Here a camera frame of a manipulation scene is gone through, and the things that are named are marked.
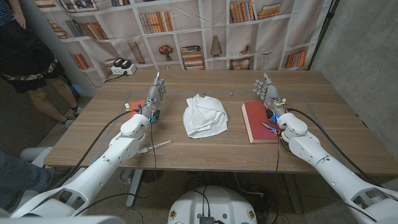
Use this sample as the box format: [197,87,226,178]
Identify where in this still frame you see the standing person in black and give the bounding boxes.
[0,0,85,130]

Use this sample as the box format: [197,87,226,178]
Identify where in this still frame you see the white power strip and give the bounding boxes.
[110,58,137,76]

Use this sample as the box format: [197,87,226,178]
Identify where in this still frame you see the black orange scissors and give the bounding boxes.
[260,120,282,138]

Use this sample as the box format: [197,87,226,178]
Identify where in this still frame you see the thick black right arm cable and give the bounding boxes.
[286,107,379,188]

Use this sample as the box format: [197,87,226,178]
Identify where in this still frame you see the dark table leg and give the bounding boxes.
[284,173,302,214]

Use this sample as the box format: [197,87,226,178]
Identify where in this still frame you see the black power strip cable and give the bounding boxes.
[104,72,128,84]

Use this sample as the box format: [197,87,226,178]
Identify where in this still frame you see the red origami paper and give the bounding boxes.
[129,99,146,119]

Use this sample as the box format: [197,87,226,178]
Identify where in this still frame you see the white crumpled towel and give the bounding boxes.
[182,93,229,139]

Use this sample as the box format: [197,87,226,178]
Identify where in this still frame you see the person in jeans and shoes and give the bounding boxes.
[0,151,72,209]

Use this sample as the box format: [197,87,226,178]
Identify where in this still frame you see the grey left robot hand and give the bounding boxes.
[141,72,167,124]

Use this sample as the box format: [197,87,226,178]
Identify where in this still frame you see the printed bookshelf backdrop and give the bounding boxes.
[32,0,333,90]

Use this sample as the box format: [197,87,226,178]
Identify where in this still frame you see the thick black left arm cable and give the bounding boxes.
[51,109,141,189]

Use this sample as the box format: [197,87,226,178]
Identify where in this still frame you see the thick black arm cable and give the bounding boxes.
[51,109,141,189]
[286,107,379,188]

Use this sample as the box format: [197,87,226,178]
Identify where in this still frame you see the white striped pen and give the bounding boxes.
[137,139,172,156]

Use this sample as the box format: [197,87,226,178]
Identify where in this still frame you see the white rounded base platform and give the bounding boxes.
[20,146,53,162]

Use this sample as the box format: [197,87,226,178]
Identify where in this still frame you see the red notebook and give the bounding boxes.
[241,101,282,144]

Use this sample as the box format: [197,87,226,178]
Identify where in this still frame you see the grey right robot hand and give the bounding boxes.
[253,72,289,121]

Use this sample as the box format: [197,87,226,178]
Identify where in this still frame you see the white table leg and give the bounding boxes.
[126,169,144,208]

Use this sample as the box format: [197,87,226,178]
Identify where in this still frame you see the black backdrop stand pole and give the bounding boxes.
[306,0,340,71]

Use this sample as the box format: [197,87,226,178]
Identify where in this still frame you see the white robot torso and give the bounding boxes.
[167,185,258,224]

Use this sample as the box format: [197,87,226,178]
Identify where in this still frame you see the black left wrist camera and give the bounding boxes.
[149,109,162,124]

